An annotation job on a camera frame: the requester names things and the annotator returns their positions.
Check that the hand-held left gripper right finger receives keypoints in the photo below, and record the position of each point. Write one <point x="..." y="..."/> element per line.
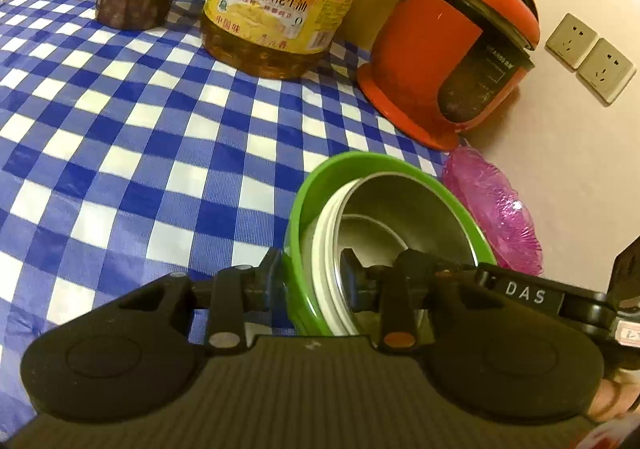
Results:
<point x="351" y="284"/>

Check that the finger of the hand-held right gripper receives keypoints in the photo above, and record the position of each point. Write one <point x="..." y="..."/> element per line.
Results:
<point x="520" y="293"/>

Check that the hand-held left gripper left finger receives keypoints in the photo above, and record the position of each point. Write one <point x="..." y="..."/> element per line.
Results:
<point x="274" y="286"/>

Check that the pink translucent plastic plate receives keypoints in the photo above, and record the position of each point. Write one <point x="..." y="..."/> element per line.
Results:
<point x="480" y="189"/>
<point x="522" y="229"/>
<point x="531" y="260"/>

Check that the white plastic bowl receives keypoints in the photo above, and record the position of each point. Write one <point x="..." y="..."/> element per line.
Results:
<point x="322" y="259"/>

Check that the green plastic bowl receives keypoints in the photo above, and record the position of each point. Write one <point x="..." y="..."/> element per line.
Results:
<point x="300" y="219"/>

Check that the stainless steel bowl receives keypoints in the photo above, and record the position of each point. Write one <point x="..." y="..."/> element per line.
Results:
<point x="415" y="209"/>

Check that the person's right hand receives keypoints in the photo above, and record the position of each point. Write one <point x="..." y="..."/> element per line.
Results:
<point x="612" y="399"/>

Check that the blue white checkered tablecloth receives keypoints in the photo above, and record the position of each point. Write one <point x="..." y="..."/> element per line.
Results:
<point x="125" y="139"/>

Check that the red electric pressure cooker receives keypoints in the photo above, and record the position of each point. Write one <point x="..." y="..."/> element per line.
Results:
<point x="425" y="39"/>

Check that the large cooking oil bottle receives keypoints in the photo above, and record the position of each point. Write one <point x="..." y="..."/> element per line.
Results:
<point x="280" y="4"/>

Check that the beige wall socket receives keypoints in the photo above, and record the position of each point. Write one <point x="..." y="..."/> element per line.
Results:
<point x="606" y="71"/>
<point x="571" y="40"/>

